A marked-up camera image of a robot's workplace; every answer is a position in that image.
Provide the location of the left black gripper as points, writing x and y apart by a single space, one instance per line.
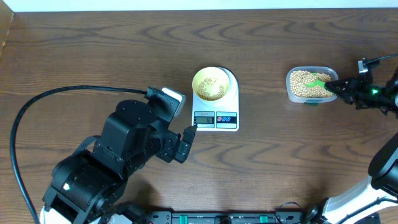
166 149

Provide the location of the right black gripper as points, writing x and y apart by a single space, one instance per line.
351 93

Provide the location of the green plastic measuring scoop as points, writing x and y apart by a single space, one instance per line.
316 82

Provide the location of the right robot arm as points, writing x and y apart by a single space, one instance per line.
379 189

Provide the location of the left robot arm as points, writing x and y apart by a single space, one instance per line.
86 184

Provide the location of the white digital kitchen scale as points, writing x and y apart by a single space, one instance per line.
220 115

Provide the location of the soybeans in yellow bowl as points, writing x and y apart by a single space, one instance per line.
211 89

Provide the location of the yellow plastic bowl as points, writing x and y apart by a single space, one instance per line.
210 72

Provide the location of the clear plastic bean container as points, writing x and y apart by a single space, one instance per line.
325 70

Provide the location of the pile of soybeans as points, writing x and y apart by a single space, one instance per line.
299 78

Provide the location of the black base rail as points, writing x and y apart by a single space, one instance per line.
133 214

